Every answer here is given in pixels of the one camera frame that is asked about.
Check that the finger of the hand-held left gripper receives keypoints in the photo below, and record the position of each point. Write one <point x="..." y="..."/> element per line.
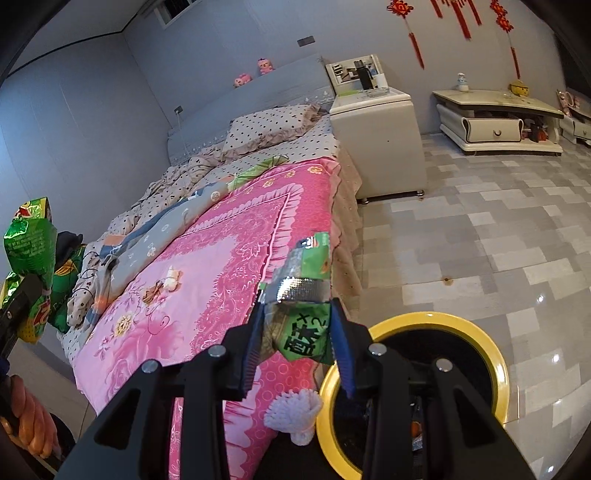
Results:
<point x="25" y="295"/>

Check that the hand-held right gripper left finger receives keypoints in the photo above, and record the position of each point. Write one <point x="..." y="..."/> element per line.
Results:
<point x="251" y="355"/>

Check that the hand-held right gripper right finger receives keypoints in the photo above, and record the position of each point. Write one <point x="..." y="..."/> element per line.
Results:
<point x="339" y="350"/>

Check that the green snack bag bundle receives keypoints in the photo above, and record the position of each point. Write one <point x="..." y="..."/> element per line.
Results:
<point x="30" y="240"/>

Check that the silver and green snack packet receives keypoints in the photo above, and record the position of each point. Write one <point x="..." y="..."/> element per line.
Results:
<point x="300" y="286"/>

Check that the yellow round bin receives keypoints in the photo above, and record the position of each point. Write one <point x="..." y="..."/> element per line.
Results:
<point x="489" y="350"/>

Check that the person's left hand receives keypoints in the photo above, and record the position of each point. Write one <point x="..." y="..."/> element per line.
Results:
<point x="32" y="415"/>

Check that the green floral pillow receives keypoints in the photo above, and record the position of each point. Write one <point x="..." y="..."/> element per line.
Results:
<point x="67" y="277"/>

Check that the small white foam net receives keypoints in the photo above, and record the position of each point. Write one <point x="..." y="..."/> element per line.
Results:
<point x="291" y="408"/>

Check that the black cloth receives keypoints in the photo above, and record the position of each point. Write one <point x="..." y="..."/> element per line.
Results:
<point x="69" y="242"/>

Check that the black bin liner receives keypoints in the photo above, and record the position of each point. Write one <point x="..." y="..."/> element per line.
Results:
<point x="415" y="337"/>

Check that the pink floral blanket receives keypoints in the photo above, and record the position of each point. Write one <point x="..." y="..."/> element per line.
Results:
<point x="207" y="258"/>

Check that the beige stocking bundle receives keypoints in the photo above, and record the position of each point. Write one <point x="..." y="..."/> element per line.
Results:
<point x="173" y="279"/>

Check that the grey and polka dot quilt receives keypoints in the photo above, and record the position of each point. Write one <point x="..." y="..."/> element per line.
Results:
<point x="152" y="230"/>

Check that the beige bed skirt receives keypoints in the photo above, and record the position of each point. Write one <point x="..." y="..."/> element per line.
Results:
<point x="346" y="207"/>

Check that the cream nightstand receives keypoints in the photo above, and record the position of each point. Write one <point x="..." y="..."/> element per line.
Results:
<point x="378" y="147"/>

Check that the polka dot pillow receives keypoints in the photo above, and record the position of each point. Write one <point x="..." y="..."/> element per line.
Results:
<point x="272" y="124"/>

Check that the cream low cabinet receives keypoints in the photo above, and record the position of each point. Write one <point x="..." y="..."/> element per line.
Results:
<point x="480" y="124"/>

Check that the grey bed headboard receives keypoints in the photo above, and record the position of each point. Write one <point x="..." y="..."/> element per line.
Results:
<point x="277" y="83"/>

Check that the pink plush toy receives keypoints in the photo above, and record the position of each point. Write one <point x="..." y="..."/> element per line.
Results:
<point x="265" y="67"/>
<point x="242" y="81"/>

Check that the black upright device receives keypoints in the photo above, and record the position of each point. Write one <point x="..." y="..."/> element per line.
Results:
<point x="363" y="76"/>

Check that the small white figurine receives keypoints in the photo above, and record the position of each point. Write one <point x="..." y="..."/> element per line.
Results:
<point x="461" y="83"/>

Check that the window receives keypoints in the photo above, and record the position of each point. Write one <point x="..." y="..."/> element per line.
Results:
<point x="173" y="9"/>

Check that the cream side cabinet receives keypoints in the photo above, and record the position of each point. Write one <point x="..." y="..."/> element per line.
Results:
<point x="577" y="124"/>

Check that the red paper-cut hanging ornament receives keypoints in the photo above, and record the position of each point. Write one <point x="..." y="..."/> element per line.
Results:
<point x="402" y="8"/>

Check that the red tasselled hanging ornament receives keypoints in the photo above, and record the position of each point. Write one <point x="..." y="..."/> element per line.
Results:
<point x="461" y="18"/>

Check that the red knot hanging ornament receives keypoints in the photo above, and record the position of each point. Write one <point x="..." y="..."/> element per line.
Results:
<point x="502" y="16"/>

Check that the grey wall plate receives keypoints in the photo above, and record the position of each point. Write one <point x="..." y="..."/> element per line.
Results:
<point x="306" y="41"/>

